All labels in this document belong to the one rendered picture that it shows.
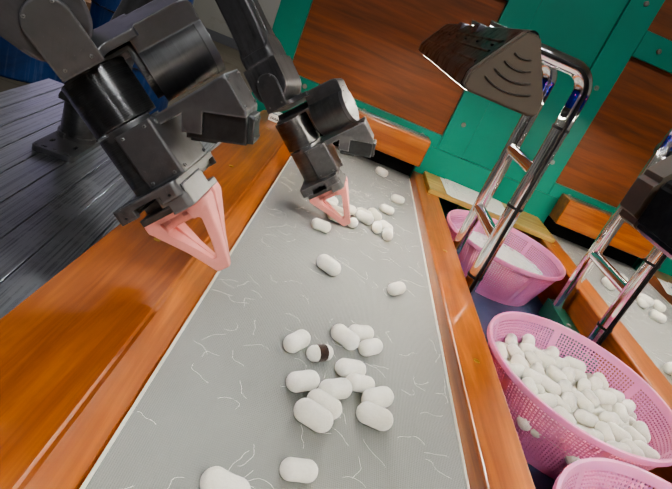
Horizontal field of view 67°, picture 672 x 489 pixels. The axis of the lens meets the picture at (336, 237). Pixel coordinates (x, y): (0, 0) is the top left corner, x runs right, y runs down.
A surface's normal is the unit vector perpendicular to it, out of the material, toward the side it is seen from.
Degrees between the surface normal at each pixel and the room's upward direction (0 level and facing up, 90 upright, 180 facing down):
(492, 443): 0
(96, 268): 0
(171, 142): 40
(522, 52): 90
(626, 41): 90
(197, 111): 90
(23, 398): 0
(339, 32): 90
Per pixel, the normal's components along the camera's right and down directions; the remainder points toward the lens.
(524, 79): -0.07, 0.40
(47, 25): 0.44, 0.53
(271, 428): 0.36, -0.84
